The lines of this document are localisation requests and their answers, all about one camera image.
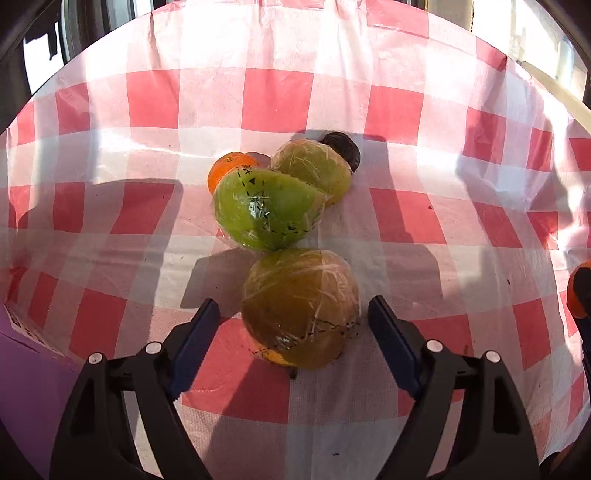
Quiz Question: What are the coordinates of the dark purple fruit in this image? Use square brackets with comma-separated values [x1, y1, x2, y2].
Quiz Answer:
[318, 132, 361, 173]

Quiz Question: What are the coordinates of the brown-yellow fruit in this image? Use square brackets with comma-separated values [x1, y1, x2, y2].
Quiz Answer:
[240, 248, 361, 370]

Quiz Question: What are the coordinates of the wrapped green apple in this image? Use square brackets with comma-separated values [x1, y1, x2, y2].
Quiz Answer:
[212, 168, 327, 252]

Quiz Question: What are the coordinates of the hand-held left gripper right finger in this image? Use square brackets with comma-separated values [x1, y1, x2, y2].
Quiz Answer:
[368, 295, 542, 480]

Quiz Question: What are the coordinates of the red white checkered tablecloth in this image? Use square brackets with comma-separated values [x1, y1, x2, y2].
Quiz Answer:
[0, 0, 591, 480]

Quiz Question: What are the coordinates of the wrapped yellow-green fruit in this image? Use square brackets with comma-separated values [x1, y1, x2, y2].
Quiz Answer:
[271, 138, 354, 206]

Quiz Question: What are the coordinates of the purple box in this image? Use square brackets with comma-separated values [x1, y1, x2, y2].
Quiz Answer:
[0, 302, 84, 480]

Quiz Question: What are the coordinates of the cream plastic bar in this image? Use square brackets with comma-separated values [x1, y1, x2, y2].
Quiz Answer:
[517, 59, 591, 121]

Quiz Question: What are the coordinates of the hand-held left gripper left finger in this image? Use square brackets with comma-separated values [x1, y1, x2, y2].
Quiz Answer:
[50, 298, 221, 480]

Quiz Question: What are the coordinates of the orange tangerine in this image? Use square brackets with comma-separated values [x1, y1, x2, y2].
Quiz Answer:
[207, 152, 259, 196]

